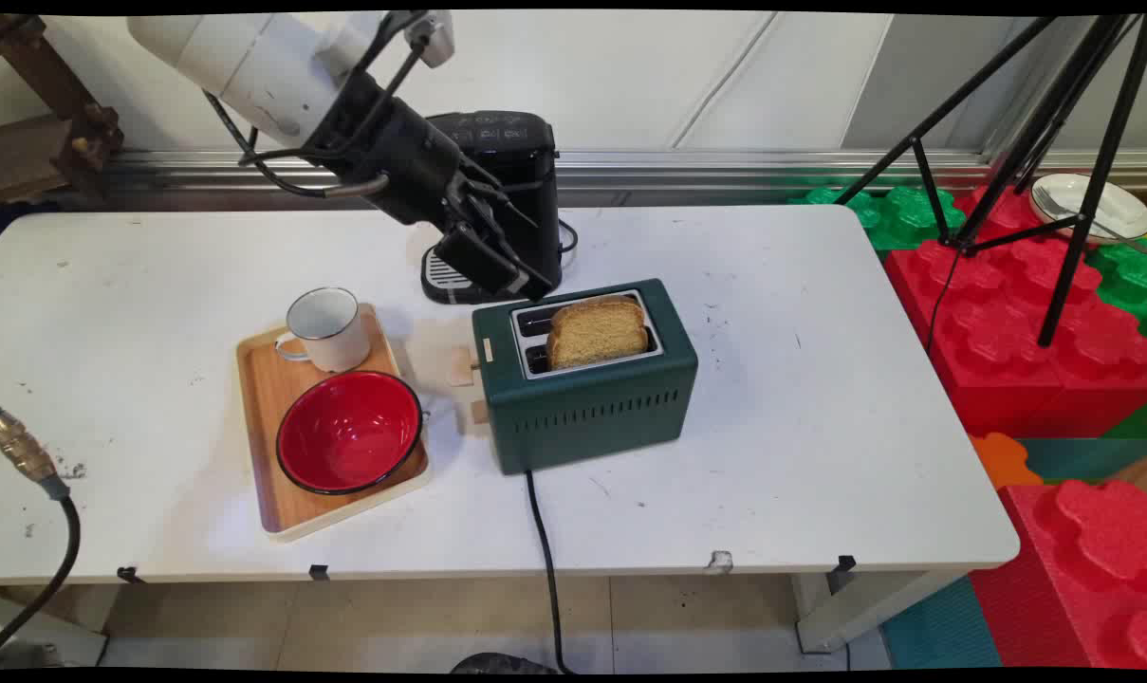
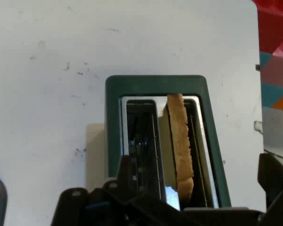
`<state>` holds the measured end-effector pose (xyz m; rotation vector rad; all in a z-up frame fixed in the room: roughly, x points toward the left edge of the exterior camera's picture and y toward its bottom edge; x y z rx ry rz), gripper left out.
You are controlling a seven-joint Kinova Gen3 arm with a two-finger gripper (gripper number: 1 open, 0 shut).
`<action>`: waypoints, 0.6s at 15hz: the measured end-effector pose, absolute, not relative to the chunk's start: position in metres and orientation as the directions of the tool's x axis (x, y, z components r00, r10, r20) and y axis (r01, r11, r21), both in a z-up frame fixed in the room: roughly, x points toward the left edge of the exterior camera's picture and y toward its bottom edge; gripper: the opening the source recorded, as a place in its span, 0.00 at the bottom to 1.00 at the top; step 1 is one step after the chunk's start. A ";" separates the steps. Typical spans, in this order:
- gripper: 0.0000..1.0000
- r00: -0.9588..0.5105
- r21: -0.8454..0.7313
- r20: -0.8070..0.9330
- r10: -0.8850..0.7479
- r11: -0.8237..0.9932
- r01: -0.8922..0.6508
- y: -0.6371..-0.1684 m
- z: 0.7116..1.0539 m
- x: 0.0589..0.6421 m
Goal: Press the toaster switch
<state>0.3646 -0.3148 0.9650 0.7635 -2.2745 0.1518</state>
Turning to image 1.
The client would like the black coffee machine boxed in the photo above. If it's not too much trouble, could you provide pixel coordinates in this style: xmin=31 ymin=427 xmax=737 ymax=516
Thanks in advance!
xmin=421 ymin=111 xmax=566 ymax=306

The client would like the teal foam mat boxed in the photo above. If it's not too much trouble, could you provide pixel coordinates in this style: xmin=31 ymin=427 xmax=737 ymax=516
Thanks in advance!
xmin=879 ymin=577 xmax=1003 ymax=670

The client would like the dark round object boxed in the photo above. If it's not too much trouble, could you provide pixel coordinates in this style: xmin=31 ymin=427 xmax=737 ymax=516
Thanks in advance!
xmin=450 ymin=653 xmax=561 ymax=675

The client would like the wooden serving tray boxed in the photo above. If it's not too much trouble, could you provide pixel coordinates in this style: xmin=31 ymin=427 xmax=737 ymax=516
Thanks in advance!
xmin=236 ymin=304 xmax=432 ymax=544

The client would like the black toaster power cable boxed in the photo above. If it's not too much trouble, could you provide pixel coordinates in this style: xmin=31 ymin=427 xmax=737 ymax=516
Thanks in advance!
xmin=524 ymin=470 xmax=575 ymax=674

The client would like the black tripod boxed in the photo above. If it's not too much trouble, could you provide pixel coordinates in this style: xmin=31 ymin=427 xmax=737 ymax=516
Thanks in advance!
xmin=834 ymin=14 xmax=1147 ymax=354

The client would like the large red foam block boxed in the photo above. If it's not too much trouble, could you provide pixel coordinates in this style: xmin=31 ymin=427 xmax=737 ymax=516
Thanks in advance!
xmin=884 ymin=185 xmax=1147 ymax=439

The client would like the aluminium wall rail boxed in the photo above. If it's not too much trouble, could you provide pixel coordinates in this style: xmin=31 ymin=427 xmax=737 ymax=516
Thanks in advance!
xmin=108 ymin=149 xmax=1147 ymax=193

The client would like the white enamel mug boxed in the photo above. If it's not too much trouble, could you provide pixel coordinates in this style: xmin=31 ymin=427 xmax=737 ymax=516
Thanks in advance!
xmin=274 ymin=287 xmax=373 ymax=374

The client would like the red enamel bowl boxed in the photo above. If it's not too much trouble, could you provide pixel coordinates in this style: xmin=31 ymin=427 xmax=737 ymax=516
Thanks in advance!
xmin=275 ymin=370 xmax=427 ymax=496

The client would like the green foam block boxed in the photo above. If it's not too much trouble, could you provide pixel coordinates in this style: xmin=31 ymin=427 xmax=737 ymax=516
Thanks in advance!
xmin=789 ymin=185 xmax=969 ymax=252
xmin=1085 ymin=242 xmax=1147 ymax=338

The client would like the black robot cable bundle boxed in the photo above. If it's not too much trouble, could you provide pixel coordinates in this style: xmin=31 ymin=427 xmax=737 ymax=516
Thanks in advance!
xmin=203 ymin=14 xmax=432 ymax=200

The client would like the black hose brass fitting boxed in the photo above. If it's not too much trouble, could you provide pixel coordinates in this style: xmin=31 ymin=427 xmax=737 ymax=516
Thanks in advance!
xmin=0 ymin=403 xmax=83 ymax=657

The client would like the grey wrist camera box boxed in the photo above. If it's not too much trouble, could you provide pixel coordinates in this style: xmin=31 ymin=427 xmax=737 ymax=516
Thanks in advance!
xmin=404 ymin=11 xmax=456 ymax=69

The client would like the green toaster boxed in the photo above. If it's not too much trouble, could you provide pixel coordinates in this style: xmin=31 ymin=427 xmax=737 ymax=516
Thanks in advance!
xmin=472 ymin=278 xmax=699 ymax=475

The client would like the white plate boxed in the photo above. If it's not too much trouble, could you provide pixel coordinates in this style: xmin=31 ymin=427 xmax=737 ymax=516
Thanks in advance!
xmin=1028 ymin=174 xmax=1147 ymax=246

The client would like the white table leg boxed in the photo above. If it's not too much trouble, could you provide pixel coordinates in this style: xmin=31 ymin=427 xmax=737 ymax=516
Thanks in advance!
xmin=789 ymin=569 xmax=965 ymax=655
xmin=0 ymin=583 xmax=111 ymax=667

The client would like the brown toast slice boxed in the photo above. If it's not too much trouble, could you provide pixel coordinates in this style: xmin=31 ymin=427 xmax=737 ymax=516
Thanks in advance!
xmin=546 ymin=295 xmax=651 ymax=371

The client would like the orange foam piece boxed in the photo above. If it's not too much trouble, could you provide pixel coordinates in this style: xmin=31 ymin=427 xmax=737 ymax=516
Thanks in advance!
xmin=970 ymin=433 xmax=1035 ymax=490

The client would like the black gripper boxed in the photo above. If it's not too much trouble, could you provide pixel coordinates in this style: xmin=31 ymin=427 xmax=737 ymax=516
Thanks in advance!
xmin=301 ymin=71 xmax=557 ymax=301

